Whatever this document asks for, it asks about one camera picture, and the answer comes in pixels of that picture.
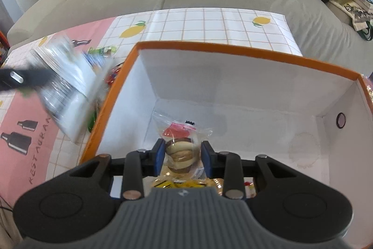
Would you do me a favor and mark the red snack packet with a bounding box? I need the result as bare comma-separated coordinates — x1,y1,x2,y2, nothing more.
104,63,125,87

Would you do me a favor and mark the green snack packet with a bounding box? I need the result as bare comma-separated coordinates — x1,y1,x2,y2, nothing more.
87,45,119,59

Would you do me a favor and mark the orange-rimmed white box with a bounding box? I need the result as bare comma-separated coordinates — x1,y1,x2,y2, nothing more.
78,41,373,249

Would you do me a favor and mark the silver white snack packet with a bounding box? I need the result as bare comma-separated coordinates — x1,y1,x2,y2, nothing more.
31,35,115,145

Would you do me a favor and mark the yellow snack packet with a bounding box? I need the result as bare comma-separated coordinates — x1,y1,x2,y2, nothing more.
150,177,225,197

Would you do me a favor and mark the pink and white printed tablecloth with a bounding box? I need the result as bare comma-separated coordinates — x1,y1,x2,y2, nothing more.
0,8,304,210

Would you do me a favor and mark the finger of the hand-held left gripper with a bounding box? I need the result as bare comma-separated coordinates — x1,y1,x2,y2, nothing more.
0,67,55,91

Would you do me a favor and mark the clear cookie packet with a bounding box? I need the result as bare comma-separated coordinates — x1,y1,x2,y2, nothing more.
152,111,215,179

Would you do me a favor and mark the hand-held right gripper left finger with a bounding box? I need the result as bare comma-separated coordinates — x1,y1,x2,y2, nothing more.
69,139,166,199

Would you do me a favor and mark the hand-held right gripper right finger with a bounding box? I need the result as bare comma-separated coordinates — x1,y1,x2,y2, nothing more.
201,140,292,199

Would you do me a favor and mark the black cable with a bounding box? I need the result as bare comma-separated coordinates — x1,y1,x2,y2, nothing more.
0,196,15,213

